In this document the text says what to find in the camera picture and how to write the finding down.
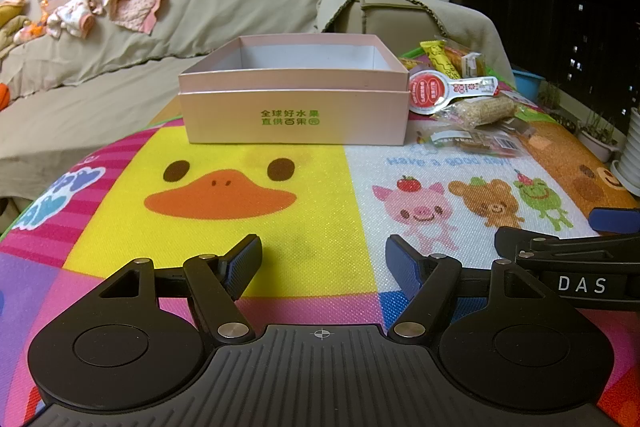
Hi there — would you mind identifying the grain bar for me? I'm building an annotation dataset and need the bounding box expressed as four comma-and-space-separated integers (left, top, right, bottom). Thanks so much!
435, 96, 517, 128

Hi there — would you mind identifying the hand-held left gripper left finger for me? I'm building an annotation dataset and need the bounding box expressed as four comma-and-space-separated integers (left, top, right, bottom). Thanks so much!
99, 234, 263, 344

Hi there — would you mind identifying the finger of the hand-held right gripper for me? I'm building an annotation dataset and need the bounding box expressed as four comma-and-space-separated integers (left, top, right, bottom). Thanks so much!
590, 207, 640, 235
495, 227, 640, 265

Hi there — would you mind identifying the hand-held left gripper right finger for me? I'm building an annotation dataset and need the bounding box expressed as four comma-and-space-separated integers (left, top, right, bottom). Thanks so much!
385, 234, 551, 343

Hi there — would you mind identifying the bread packet with yellow label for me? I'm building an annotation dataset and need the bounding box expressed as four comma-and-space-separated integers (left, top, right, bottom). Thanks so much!
445, 46, 487, 80

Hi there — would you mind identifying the yellow soft cloth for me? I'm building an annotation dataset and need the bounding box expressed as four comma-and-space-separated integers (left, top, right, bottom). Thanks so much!
0, 0, 32, 52

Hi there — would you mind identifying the white ribbed plant pot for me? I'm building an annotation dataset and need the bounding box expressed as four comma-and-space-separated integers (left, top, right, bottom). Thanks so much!
611, 107, 640, 198

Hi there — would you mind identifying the sofa with beige cover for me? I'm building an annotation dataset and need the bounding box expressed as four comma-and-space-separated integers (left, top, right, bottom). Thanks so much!
0, 0, 341, 202

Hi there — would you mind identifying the pile of pink white clothes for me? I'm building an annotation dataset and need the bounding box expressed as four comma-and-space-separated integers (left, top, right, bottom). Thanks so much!
45, 0, 192, 40

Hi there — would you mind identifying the red white label snack packet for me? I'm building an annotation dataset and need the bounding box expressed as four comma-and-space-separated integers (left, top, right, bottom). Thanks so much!
407, 68, 499, 115

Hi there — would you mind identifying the small dark plant pot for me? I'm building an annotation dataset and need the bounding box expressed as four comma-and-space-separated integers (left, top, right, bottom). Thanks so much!
545, 104, 577, 130

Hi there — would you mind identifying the brown snack packet green label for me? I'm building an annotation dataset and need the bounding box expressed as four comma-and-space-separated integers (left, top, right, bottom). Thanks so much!
417, 129, 526, 158

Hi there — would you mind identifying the yellow cheese stick packet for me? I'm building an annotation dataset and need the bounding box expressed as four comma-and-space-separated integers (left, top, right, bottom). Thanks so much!
420, 41, 461, 75

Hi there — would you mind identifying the blue plastic basin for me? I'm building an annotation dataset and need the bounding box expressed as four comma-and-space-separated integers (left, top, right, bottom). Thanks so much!
512, 69, 546, 100

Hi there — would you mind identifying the pink cardboard box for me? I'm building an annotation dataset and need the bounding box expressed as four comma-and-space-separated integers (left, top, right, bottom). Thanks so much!
178, 34, 410, 146

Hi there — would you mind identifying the white oval plant pot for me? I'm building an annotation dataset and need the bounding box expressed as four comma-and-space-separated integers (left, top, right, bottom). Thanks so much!
575, 122, 624, 164

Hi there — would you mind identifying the colourful cartoon play mat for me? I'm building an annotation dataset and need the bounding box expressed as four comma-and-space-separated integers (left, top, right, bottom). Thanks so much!
0, 49, 640, 427

